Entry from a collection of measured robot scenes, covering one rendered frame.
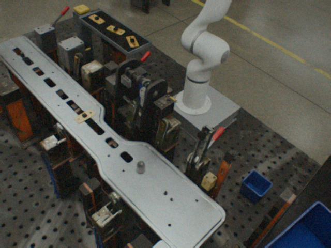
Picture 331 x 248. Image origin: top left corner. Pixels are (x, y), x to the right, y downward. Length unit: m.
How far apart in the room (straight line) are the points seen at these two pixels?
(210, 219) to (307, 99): 2.43
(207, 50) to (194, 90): 0.25
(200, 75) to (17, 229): 1.02
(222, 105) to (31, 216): 1.06
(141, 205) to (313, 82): 2.81
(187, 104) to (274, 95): 1.70
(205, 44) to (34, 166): 0.95
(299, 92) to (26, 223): 2.75
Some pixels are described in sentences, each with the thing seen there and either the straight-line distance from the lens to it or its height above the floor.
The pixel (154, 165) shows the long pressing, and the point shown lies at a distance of 1.14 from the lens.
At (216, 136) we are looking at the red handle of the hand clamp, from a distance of 1.09.
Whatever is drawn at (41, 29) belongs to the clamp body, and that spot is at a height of 1.06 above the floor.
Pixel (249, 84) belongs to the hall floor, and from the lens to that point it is 3.21.
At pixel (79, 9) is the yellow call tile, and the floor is 1.16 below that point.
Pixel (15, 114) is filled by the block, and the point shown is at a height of 0.90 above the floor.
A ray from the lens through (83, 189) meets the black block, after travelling 1.10.
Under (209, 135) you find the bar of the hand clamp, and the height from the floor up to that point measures 1.20.
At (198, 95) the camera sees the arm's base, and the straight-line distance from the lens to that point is 1.56.
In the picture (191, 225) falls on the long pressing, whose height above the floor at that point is 1.00.
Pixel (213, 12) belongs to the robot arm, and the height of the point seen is 1.33.
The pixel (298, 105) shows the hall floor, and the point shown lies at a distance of 3.21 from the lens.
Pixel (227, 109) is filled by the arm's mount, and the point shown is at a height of 0.80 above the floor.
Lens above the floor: 1.93
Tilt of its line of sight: 48 degrees down
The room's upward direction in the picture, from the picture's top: 7 degrees clockwise
